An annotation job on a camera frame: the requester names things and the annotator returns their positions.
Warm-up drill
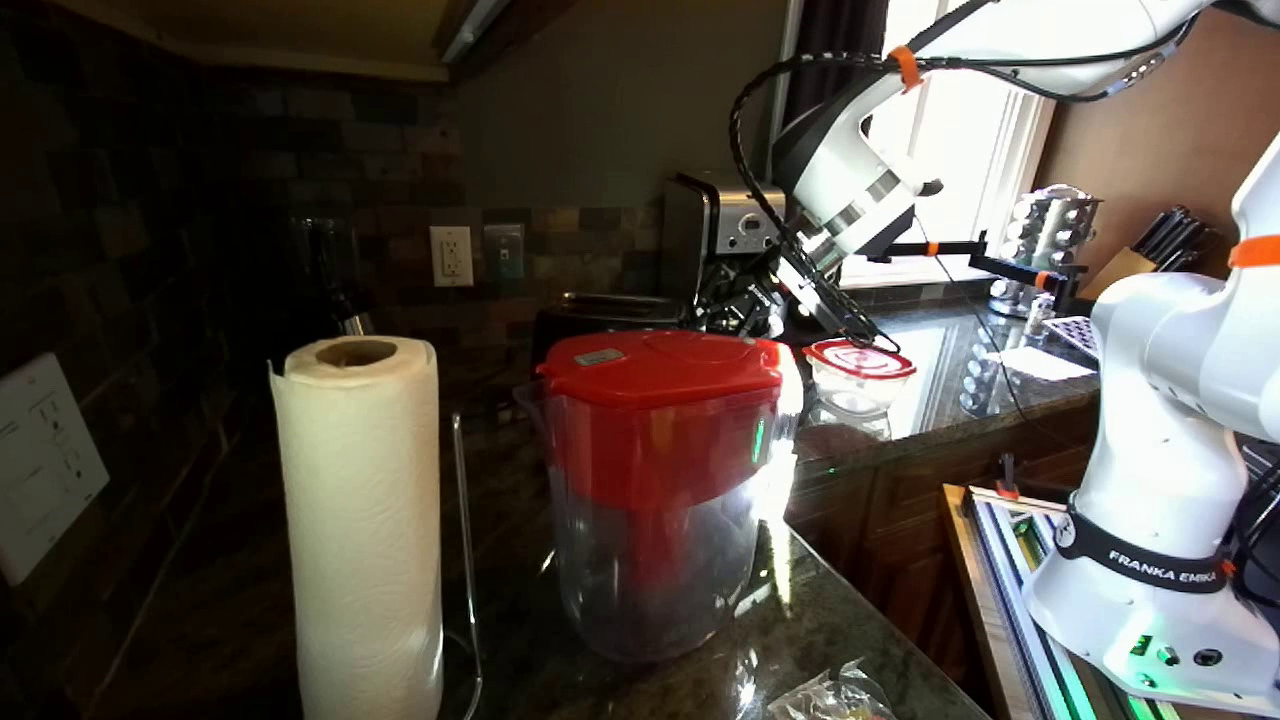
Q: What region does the clear container with red rim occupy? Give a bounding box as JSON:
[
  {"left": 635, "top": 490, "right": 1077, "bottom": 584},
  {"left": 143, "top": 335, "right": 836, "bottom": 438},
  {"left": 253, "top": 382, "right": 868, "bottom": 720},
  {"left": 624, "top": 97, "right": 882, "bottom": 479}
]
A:
[{"left": 799, "top": 333, "right": 924, "bottom": 418}]

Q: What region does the black chrome toaster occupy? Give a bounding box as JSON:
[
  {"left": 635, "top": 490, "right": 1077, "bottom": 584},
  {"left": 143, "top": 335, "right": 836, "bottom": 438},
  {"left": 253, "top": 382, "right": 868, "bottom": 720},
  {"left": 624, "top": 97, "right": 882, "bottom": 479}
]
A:
[{"left": 531, "top": 284, "right": 784, "bottom": 365}]

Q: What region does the bright window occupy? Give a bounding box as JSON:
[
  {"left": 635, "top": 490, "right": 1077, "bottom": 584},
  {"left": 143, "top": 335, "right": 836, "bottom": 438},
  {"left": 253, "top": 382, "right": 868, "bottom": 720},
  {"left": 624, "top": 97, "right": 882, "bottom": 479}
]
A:
[{"left": 868, "top": 0, "right": 1065, "bottom": 269}]

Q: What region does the clear pitcher with red lid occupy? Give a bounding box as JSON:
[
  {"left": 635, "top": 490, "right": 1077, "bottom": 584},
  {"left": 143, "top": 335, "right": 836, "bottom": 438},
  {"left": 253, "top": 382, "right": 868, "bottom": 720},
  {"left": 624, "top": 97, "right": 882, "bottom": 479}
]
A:
[{"left": 512, "top": 327, "right": 806, "bottom": 669}]

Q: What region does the grey wall switch plate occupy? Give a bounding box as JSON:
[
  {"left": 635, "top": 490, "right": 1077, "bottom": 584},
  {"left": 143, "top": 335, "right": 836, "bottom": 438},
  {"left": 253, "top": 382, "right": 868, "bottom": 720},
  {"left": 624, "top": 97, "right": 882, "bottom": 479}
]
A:
[{"left": 479, "top": 216, "right": 531, "bottom": 292}]

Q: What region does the white paper sheet on wall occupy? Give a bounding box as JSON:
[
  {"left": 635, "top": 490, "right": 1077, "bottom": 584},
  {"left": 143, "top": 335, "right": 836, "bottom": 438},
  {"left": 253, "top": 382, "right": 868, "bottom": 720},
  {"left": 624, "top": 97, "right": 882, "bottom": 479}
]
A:
[{"left": 0, "top": 347, "right": 115, "bottom": 591}]

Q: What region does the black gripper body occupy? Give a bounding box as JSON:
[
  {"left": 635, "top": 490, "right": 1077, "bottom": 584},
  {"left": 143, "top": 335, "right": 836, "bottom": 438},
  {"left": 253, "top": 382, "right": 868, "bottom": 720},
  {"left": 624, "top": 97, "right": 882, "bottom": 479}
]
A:
[{"left": 774, "top": 223, "right": 860, "bottom": 321}]

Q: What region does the wooden base cabinet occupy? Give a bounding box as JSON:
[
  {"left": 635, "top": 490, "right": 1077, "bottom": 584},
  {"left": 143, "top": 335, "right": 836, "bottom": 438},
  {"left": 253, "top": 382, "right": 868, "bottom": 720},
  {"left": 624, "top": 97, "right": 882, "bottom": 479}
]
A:
[{"left": 784, "top": 396, "right": 1104, "bottom": 695}]

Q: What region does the wooden knife block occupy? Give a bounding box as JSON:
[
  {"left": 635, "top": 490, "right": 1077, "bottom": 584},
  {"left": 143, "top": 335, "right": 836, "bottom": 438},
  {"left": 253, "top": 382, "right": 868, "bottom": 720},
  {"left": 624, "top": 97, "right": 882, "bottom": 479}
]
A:
[{"left": 1077, "top": 204, "right": 1210, "bottom": 308}]

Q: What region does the white paper towel roll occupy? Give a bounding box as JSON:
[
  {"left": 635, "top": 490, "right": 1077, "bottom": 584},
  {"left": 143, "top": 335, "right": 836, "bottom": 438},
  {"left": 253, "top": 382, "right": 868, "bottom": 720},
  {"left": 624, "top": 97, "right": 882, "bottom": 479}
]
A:
[{"left": 265, "top": 333, "right": 451, "bottom": 720}]

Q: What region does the black rod with orange clips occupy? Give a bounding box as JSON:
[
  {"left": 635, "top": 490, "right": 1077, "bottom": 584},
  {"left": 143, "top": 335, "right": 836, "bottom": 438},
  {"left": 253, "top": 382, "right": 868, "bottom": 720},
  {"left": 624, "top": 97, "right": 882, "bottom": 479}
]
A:
[{"left": 876, "top": 230, "right": 1059, "bottom": 292}]

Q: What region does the clear plastic wrapper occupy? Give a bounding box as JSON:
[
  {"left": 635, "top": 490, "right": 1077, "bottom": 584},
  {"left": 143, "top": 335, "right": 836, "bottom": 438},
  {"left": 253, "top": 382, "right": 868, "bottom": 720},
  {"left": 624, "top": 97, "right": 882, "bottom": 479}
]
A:
[{"left": 762, "top": 656, "right": 899, "bottom": 720}]

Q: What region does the metal paper towel holder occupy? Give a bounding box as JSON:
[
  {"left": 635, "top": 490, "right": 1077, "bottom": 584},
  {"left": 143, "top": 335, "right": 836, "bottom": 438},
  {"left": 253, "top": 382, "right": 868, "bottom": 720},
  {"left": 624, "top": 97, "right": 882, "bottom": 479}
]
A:
[{"left": 444, "top": 409, "right": 487, "bottom": 720}]

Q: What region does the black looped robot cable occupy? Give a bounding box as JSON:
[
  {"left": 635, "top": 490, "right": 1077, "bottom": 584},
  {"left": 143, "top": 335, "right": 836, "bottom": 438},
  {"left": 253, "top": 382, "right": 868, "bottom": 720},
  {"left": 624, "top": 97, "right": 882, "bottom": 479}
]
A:
[{"left": 724, "top": 46, "right": 926, "bottom": 274}]

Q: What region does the white wall outlet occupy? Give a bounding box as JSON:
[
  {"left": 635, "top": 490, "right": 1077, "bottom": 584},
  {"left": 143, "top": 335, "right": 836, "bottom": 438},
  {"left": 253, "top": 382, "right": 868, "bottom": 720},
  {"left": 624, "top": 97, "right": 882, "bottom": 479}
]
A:
[{"left": 422, "top": 218, "right": 479, "bottom": 292}]

